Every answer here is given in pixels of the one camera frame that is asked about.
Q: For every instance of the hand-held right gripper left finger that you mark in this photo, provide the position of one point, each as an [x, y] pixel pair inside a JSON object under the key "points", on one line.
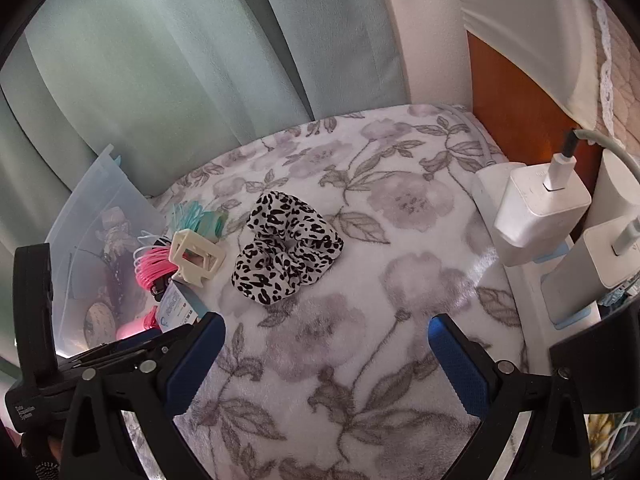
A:
{"points": [[195, 360]]}

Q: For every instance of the pink hair roller clip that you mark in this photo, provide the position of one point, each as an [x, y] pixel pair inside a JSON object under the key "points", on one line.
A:
{"points": [[137, 327]]}

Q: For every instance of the orange wooden bed frame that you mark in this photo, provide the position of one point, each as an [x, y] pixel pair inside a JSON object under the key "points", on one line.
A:
{"points": [[515, 110]]}

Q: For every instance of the grey floral blanket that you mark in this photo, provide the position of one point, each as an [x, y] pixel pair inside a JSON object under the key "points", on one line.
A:
{"points": [[400, 270]]}

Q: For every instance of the clear plastic container blue latches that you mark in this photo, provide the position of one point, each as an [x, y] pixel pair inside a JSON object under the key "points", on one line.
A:
{"points": [[100, 195]]}

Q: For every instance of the white power strip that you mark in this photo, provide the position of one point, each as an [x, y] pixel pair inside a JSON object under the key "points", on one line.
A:
{"points": [[487, 185]]}

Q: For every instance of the white cylinder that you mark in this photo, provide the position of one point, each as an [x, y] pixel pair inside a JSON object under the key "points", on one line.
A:
{"points": [[612, 185]]}

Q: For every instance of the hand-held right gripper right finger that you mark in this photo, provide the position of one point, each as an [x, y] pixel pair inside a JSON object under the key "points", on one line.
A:
{"points": [[460, 370]]}

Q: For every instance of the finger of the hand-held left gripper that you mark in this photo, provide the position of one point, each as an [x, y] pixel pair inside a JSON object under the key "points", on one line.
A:
{"points": [[125, 350]]}

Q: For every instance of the white blue printed card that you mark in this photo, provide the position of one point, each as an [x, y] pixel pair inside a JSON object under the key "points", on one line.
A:
{"points": [[182, 307]]}

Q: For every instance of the pale green curtain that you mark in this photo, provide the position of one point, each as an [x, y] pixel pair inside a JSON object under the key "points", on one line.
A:
{"points": [[175, 60]]}

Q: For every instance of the leopard print scrunchie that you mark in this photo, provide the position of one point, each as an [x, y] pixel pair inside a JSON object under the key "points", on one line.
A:
{"points": [[300, 230]]}

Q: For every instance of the black power adapter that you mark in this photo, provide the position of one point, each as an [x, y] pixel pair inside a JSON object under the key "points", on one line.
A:
{"points": [[595, 355]]}

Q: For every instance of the cream claw hair clip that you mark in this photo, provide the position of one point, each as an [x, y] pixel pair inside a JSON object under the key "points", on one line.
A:
{"points": [[176, 252]]}

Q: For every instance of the white charger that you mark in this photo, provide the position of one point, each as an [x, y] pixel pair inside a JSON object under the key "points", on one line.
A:
{"points": [[585, 270], [535, 220]]}

